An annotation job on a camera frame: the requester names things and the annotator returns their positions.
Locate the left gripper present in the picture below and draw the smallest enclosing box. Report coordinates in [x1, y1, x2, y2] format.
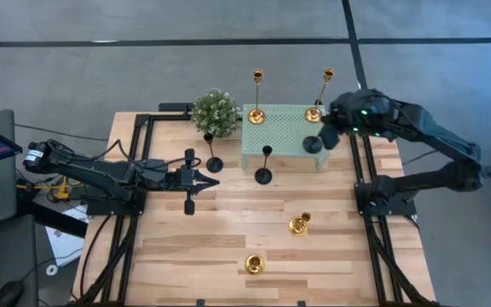
[167, 148, 221, 217]

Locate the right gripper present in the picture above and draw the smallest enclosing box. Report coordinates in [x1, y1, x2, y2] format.
[319, 88, 396, 152]

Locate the slim gold candlestick holder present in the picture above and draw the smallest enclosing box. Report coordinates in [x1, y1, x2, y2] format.
[247, 68, 267, 125]
[304, 67, 337, 125]

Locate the tall gold candlestick holder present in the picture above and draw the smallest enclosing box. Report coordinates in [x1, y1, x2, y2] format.
[245, 254, 266, 275]

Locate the short gold candlestick holder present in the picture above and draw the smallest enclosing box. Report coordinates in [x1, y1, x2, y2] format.
[288, 211, 312, 237]

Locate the green mesh metal shelf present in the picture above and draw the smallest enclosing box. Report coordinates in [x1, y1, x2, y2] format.
[240, 103, 332, 171]

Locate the green potted plant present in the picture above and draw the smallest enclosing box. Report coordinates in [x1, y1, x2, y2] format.
[189, 88, 243, 138]

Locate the yellow clamp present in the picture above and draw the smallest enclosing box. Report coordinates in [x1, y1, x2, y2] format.
[49, 177, 83, 201]

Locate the white paper sheet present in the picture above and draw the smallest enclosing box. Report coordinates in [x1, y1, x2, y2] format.
[44, 204, 90, 268]

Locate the dark gray side desk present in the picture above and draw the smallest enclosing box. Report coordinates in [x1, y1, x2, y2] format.
[0, 215, 40, 307]

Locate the black computer mouse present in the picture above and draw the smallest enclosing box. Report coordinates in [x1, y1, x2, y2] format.
[0, 281, 25, 307]

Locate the black aluminium table frame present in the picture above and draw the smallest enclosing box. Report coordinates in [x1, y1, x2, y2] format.
[95, 111, 404, 307]

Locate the black cable bundle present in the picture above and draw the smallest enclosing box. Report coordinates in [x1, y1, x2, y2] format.
[364, 215, 441, 307]
[71, 212, 138, 306]

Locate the thin black floor cable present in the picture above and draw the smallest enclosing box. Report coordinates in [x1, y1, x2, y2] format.
[14, 123, 109, 142]

